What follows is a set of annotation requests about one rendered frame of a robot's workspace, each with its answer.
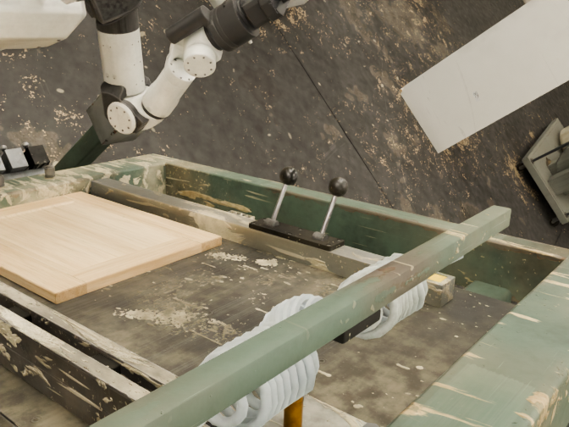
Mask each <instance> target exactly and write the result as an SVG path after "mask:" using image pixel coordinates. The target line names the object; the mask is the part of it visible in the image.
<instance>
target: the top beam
mask: <svg viewBox="0 0 569 427"><path fill-rule="evenodd" d="M568 423H569V256H568V257H567V258H566V259H565V260H564V261H563V262H562V263H561V264H560V265H559V266H558V267H557V268H555V269H554V270H553V271H552V272H551V273H550V274H549V275H548V276H547V277H546V278H545V279H544V280H542V281H541V282H540V283H539V284H538V285H537V286H536V287H535V288H534V289H533V290H532V291H530V292H529V293H528V294H527V295H526V296H525V297H524V298H523V299H522V300H521V301H520V302H519V303H518V304H517V305H516V306H515V307H514V308H513V309H512V310H511V311H510V312H509V313H508V314H507V315H506V316H504V317H503V318H502V319H501V320H500V321H499V322H498V323H497V324H496V325H495V326H494V327H493V328H492V329H490V330H489V331H488V332H487V333H486V334H485V335H484V336H483V337H482V338H481V339H480V340H479V341H477V342H476V343H475V344H474V345H473V346H472V347H471V348H470V349H469V350H468V351H467V352H465V353H464V354H463V355H462V356H461V357H460V358H459V359H458V360H457V361H456V362H455V363H454V364H453V365H451V366H450V367H449V368H448V369H447V370H446V371H445V372H444V373H443V374H442V375H441V376H440V377H439V378H438V379H437V380H436V381H435V382H434V383H433V384H432V385H431V386H430V387H429V388H428V389H426V390H425V391H424V392H423V393H422V394H421V395H420V396H419V397H418V398H417V399H416V400H415V401H414V402H412V403H411V404H410V405H409V406H408V407H407V408H406V409H405V410H404V411H403V412H402V413H400V414H399V415H398V416H397V417H396V418H395V419H394V420H393V421H392V422H391V423H390V424H389V425H388V426H386V427H567V425H568Z"/></svg>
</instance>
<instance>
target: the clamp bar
mask: <svg viewBox="0 0 569 427"><path fill-rule="evenodd" d="M321 299H323V298H322V297H320V296H314V295H312V294H301V295H300V296H299V297H296V296H293V297H292V298H291V299H286V300H284V301H283V302H282V303H279V304H278V305H276V306H275V307H273V308H272V310H271V311H270V312H268V313H266V314H265V317H264V319H263V321H262V322H261V323H260V325H259V326H262V325H263V324H264V323H265V322H266V321H276V323H278V322H280V321H282V320H284V319H287V318H288V317H290V316H291V315H293V314H295V313H297V312H299V311H301V310H302V309H304V308H306V307H308V306H310V305H312V304H314V303H315V302H317V301H319V300H321ZM380 314H381V310H380V309H379V310H378V311H377V312H375V313H373V314H372V315H370V316H369V317H367V318H365V319H364V320H363V321H361V322H360V323H358V324H356V325H355V326H353V327H351V328H350V329H348V330H347V331H346V332H344V333H343V334H341V335H339V336H337V337H336V338H334V339H333V341H337V342H338V343H341V344H345V343H346V342H348V341H349V340H350V339H352V338H353V337H355V336H357V335H358V334H360V333H361V332H363V331H364V330H365V329H367V328H368V327H370V326H371V325H373V324H375V323H376V322H378V321H379V320H380ZM0 364H1V365H2V366H4V367H5V368H7V369H9V370H10V371H11V372H13V373H14V374H16V375H18V376H19V377H20V378H21V379H22V380H24V381H26V382H27V383H29V384H30V385H32V386H33V387H35V388H36V389H37V390H38V391H40V392H42V393H43V394H44V395H46V396H47V397H49V398H51V399H52V400H54V401H55V402H56V403H57V404H59V405H60V406H62V407H63V408H65V409H67V410H68V411H69V412H71V413H72V414H73V415H75V416H76V417H78V418H79V419H81V420H82V421H84V422H85V423H87V424H88V425H92V424H94V423H96V422H97V421H99V420H101V419H103V418H105V417H107V416H108V415H110V414H111V413H114V412H116V411H118V410H120V409H121V408H123V407H125V406H127V405H129V404H130V403H132V402H134V401H136V400H138V399H139V398H141V397H143V396H145V395H147V394H148V393H150V392H152V391H155V390H156V389H157V388H159V387H161V386H163V385H166V384H167V383H169V382H170V381H172V380H175V379H176V378H178V377H179V376H177V375H175V374H172V373H170V372H169V371H167V370H166V369H163V368H161V367H159V366H157V365H156V364H155V363H152V362H150V361H148V360H146V359H145V358H143V357H141V356H139V355H137V354H135V353H133V352H132V351H130V350H128V349H126V348H124V347H122V346H120V345H119V344H117V343H115V342H113V341H110V340H109V339H108V338H106V337H104V336H102V335H99V334H98V333H96V332H95V331H93V330H90V329H88V328H86V327H85V326H84V325H82V324H79V323H77V322H75V321H73V320H72V319H70V318H68V317H66V316H64V315H62V314H61V313H59V312H57V311H55V310H53V309H51V308H49V307H48V306H46V305H44V304H42V303H40V302H38V301H37V300H35V299H33V298H31V297H28V296H26V294H24V293H22V292H20V291H17V290H15V289H14V288H13V287H11V286H8V285H6V284H4V283H2V281H0ZM262 427H379V426H378V425H377V424H373V423H366V422H364V421H362V420H360V419H358V418H355V417H353V416H351V415H349V414H348V413H345V412H343V411H341V410H339V409H337V408H334V407H332V406H330V405H328V404H327V403H325V402H321V401H319V400H318V399H316V398H314V397H312V396H309V395H307V394H306V395H304V396H302V397H301V398H300V399H298V400H297V401H295V402H293V403H291V404H290V405H289V406H288V407H287V408H285V409H283V410H282V411H280V412H279V413H278V414H276V415H275V416H273V417H272V418H271V419H270V420H269V421H268V422H267V423H266V424H265V425H264V426H262Z"/></svg>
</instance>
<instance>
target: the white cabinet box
mask: <svg viewBox="0 0 569 427"><path fill-rule="evenodd" d="M568 80H569V0H531V1H530V2H528V3H526V4H525V5H523V6H522V7H520V8H519V9H518V10H516V11H515V12H513V13H512V14H510V15H508V16H507V17H506V18H504V19H503V20H502V21H500V22H499V23H497V24H496V25H494V26H492V27H491V28H489V29H488V30H486V31H485V32H484V33H482V34H481V35H479V36H478V37H476V38H475V39H473V40H472V41H470V42H469V43H468V44H466V45H465V46H463V47H461V48H460V49H458V50H457V51H455V52H454V53H452V54H451V55H450V56H449V57H447V58H445V59H444V60H442V61H441V62H439V63H438V64H436V65H435V66H434V67H432V68H431V69H429V70H427V71H426V72H424V73H423V74H422V75H420V76H418V77H417V78H416V79H415V80H413V81H411V82H410V83H408V84H407V85H405V86H404V87H403V88H401V89H400V92H401V95H402V97H403V98H404V100H405V102H406V104H407V105H408V107H409V108H410V110H411V111H412V113H413V114H414V116H415V117H416V119H417V121H418V123H419V124H420V125H421V127H422V128H423V130H424V132H425V133H426V135H427V137H428V139H429V140H430V141H431V142H432V144H433V146H434V148H435V149H436V151H437V152H438V153H440V152H442V151H444V150H445V149H446V148H448V147H451V146H453V145H454V144H456V143H457V142H459V141H461V140H463V139H465V138H467V137H468V136H470V135H472V134H474V133H475V132H477V131H479V130H481V129H482V128H484V127H486V126H488V125H490V124H492V123H494V122H495V121H496V120H498V119H501V118H503V117H504V116H506V115H507V114H509V113H511V112H513V111H515V110H517V109H518V108H520V107H522V106H524V105H525V104H527V103H530V102H531V101H532V100H534V99H536V98H538V97H540V96H542V95H544V94H545V93H546V92H549V91H551V90H552V89H554V88H556V87H558V86H559V85H561V84H563V83H565V82H567V81H568Z"/></svg>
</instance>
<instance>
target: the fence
mask: <svg viewBox="0 0 569 427"><path fill-rule="evenodd" d="M91 194H92V195H93V196H96V197H100V198H103V199H106V200H109V201H112V202H116V203H119V204H122V205H125V206H127V207H131V208H135V209H138V210H141V211H143V212H146V213H150V214H154V215H157V216H159V217H162V218H165V219H170V220H173V221H175V222H178V223H181V224H183V225H189V226H191V227H194V228H197V229H199V230H204V231H206V232H210V233H213V234H215V235H218V236H222V238H224V239H226V240H229V241H234V242H237V243H240V244H242V245H245V246H248V247H253V248H256V249H258V250H261V251H264V252H268V253H271V254H273V255H277V256H280V257H282V258H287V259H289V260H292V261H295V262H297V263H303V264H305V265H308V266H311V267H313V268H316V269H321V270H324V271H327V272H329V273H332V274H335V275H339V276H342V277H346V278H349V277H350V276H351V275H353V274H355V273H357V272H358V271H359V270H363V269H364V268H366V267H368V266H370V265H371V264H374V263H377V262H378V261H379V260H383V259H384V258H385V257H383V256H380V255H377V254H374V253H370V252H365V251H363V250H359V249H356V248H353V247H348V246H345V245H344V246H342V247H339V248H337V249H334V250H333V251H331V252H328V251H325V250H323V249H319V248H316V247H311V246H308V245H306V244H302V243H300V242H296V241H292V240H288V239H285V238H283V237H279V236H274V235H271V234H269V233H265V232H262V231H260V230H254V229H252V228H249V223H251V222H253V221H256V220H254V219H249V218H247V217H243V216H240V215H237V214H234V213H229V212H225V211H223V210H219V209H216V208H211V207H208V206H205V205H201V204H199V203H195V202H190V201H187V200H184V199H181V198H177V197H172V196H169V195H166V194H162V193H160V192H156V191H151V190H148V189H145V188H142V187H139V186H133V185H131V184H127V183H124V182H121V181H118V180H113V179H109V178H104V179H100V180H93V181H91ZM436 274H437V275H442V276H445V277H447V278H446V279H444V280H442V281H441V282H438V281H434V280H430V279H426V281H427V285H428V292H427V295H426V296H425V299H424V303H427V304H429V305H432V306H435V307H438V308H441V307H442V306H444V305H445V304H446V303H447V302H448V301H450V300H451V299H452V298H453V294H454V286H455V279H456V277H455V276H451V275H448V274H443V273H440V272H437V273H436Z"/></svg>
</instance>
